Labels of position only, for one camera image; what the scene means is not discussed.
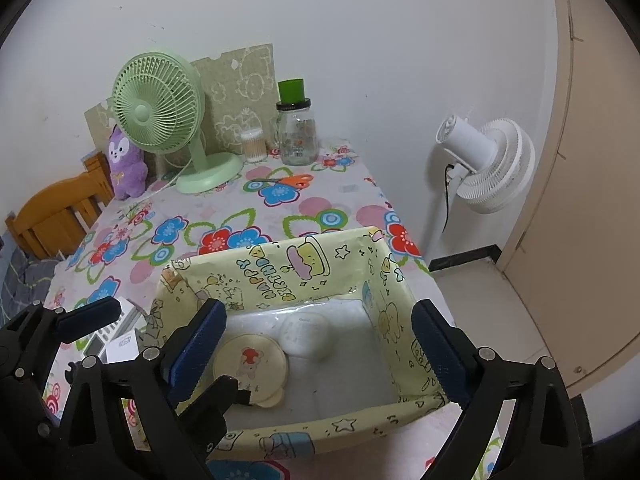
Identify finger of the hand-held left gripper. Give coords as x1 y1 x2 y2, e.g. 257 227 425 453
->
177 376 251 461
0 296 122 386

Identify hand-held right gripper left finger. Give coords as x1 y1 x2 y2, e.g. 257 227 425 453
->
50 298 227 480

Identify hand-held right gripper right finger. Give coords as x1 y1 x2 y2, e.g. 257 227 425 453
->
411 299 585 480

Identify white remote control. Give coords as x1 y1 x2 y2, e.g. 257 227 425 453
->
85 299 148 363

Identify white printed box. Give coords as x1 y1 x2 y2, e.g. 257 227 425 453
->
106 329 140 365

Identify yellow printed storage box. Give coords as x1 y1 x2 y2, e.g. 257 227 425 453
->
135 226 451 461

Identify grey blue patterned cloth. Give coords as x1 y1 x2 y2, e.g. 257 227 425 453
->
0 235 61 326

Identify white rounded case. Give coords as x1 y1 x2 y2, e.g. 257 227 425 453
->
279 315 331 360

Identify wooden chair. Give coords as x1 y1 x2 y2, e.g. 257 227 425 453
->
5 152 116 261

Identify purple plush toy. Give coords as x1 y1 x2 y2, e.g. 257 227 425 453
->
106 125 149 200

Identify floral tablecloth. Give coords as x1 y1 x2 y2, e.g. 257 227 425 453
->
42 145 501 480

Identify orange scissors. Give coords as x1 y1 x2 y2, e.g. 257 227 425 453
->
257 174 313 190

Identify white standing fan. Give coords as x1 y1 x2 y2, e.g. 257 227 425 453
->
434 114 536 261

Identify cotton swab container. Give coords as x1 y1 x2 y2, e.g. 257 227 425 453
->
241 127 267 163

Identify green desk fan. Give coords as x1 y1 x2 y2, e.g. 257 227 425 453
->
111 51 244 195

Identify beige door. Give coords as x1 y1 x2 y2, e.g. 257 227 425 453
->
500 0 640 401

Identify glass jar black lid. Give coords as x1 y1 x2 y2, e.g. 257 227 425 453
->
271 97 320 167

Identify beige printed cardboard sheet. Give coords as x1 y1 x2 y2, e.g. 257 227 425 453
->
84 43 275 181

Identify green plastic cup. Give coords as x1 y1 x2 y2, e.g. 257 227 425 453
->
278 79 307 106

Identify black fan cable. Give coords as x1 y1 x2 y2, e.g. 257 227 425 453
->
442 162 456 233

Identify white fan cable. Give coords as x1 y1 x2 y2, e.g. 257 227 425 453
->
145 160 196 196

